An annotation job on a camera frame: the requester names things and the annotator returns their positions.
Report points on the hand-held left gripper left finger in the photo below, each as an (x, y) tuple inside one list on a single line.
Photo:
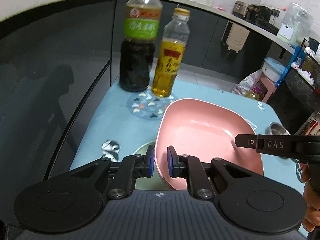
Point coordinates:
[(150, 162)]

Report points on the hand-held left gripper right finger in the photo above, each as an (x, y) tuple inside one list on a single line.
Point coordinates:
[(170, 161)]

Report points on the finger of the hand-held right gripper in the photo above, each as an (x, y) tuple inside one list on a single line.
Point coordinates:
[(246, 141)]

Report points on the green round plate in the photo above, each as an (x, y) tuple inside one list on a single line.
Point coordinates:
[(141, 150)]

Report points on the pink square bowl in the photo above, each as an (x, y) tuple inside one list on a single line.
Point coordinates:
[(205, 135)]

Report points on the person's right hand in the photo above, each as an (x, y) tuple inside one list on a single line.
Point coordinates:
[(311, 210)]

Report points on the stainless steel bowl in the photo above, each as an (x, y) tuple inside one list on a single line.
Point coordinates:
[(278, 130)]

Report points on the red paper bag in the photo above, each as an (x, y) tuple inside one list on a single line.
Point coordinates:
[(313, 128)]

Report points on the large oil bottle on floor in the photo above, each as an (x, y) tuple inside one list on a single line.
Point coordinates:
[(255, 93)]

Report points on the black mesh rack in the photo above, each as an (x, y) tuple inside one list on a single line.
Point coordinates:
[(300, 97)]

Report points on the pink plastic stool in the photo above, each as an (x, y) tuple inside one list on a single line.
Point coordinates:
[(268, 87)]

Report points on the floral bag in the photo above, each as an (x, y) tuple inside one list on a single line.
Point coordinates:
[(246, 81)]

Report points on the blue printed tablecloth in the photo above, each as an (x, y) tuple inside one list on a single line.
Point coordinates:
[(100, 122)]

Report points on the small white plastic bag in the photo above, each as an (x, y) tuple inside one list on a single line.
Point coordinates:
[(306, 76)]

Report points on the white container blue lid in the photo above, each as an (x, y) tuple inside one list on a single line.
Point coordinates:
[(272, 68)]

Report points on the yellow oil bottle red label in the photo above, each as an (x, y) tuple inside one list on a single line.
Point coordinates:
[(167, 75)]

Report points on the dark vinegar bottle green label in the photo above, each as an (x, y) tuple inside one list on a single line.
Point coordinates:
[(136, 62)]

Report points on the beige hanging trash bin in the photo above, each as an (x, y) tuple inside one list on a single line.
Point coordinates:
[(235, 37)]

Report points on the black griddle pan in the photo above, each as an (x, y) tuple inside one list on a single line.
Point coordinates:
[(267, 26)]

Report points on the white appliance with plastic cover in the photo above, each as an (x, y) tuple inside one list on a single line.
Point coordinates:
[(293, 25)]

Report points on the black air fryer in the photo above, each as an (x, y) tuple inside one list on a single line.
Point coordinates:
[(261, 11)]

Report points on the silver rice cooker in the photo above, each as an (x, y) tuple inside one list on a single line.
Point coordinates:
[(241, 10)]

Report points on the wall socket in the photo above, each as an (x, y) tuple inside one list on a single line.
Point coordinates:
[(275, 12)]

